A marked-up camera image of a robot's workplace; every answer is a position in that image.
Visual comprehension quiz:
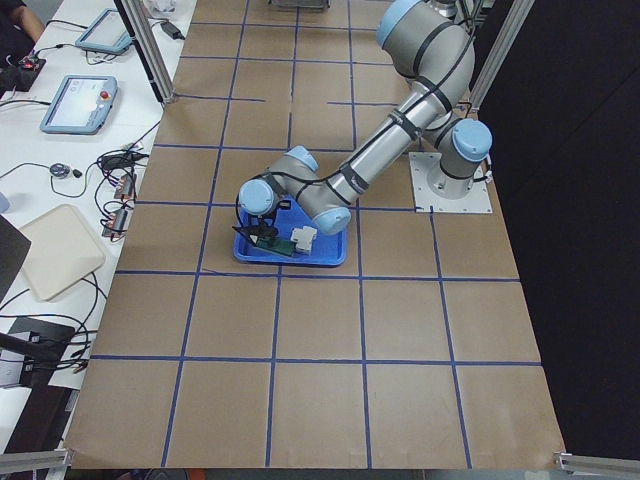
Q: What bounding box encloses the aluminium frame post right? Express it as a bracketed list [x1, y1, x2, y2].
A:
[469, 0, 535, 113]

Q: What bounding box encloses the teach pendant tablet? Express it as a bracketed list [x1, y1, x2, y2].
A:
[40, 75, 118, 135]
[75, 8, 132, 55]

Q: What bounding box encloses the aluminium frame post left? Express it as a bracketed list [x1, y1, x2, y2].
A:
[114, 0, 175, 105]

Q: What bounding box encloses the white plastic connector block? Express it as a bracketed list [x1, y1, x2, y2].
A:
[290, 226, 318, 255]

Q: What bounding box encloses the aluminium rail bottom right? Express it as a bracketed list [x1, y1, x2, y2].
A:
[553, 452, 640, 479]

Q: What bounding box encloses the round grey puck device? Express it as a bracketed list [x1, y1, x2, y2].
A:
[49, 163, 71, 179]

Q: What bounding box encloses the beige plastic tray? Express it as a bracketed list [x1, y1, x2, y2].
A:
[19, 204, 106, 301]

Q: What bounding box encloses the black laptop corner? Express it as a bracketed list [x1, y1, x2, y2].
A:
[0, 216, 31, 299]

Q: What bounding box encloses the aluminium rail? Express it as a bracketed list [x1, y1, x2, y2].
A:
[553, 452, 640, 479]
[1, 449, 73, 474]

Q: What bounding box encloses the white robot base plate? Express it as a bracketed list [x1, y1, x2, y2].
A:
[409, 152, 493, 214]

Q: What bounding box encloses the aluminium rail bottom left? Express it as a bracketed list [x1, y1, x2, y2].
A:
[1, 449, 73, 474]

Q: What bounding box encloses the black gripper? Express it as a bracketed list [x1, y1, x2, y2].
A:
[233, 219, 278, 245]

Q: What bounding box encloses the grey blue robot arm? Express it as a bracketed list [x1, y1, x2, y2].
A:
[238, 1, 493, 235]

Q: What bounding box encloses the black power adapter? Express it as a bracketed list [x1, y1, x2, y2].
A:
[161, 21, 185, 40]

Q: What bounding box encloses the blue plastic tray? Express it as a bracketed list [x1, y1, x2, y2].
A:
[233, 198, 348, 267]

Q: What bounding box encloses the aluminium frame post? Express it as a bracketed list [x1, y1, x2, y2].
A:
[469, 0, 535, 113]
[114, 0, 175, 105]

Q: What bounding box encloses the near teach pendant tablet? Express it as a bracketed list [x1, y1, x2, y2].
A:
[40, 75, 118, 135]

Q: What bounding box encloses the far teach pendant tablet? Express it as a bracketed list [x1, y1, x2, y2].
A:
[75, 8, 132, 55]

